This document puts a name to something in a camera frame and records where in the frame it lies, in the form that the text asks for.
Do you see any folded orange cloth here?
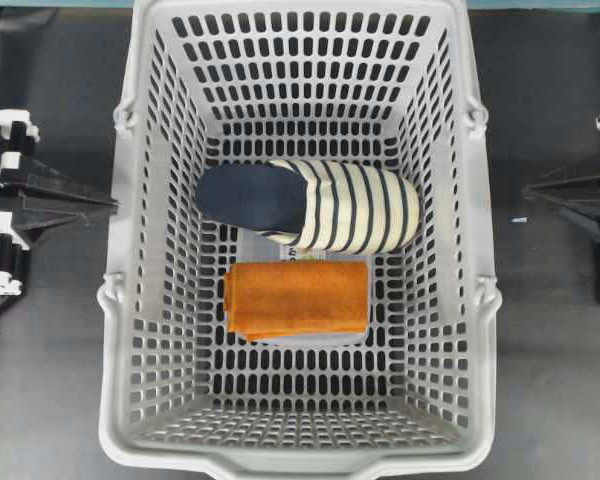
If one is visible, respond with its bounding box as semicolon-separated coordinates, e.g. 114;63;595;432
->
223;261;369;342

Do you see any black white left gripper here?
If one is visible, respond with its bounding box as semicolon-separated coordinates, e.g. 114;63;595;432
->
0;109;118;296

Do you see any white flat package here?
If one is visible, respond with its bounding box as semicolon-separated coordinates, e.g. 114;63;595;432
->
236;229;373;349

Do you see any grey plastic shopping basket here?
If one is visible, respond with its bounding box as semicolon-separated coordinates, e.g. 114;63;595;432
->
97;1;502;479

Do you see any navy striped cream slipper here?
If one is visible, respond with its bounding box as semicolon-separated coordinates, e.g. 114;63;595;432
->
195;159;420;255

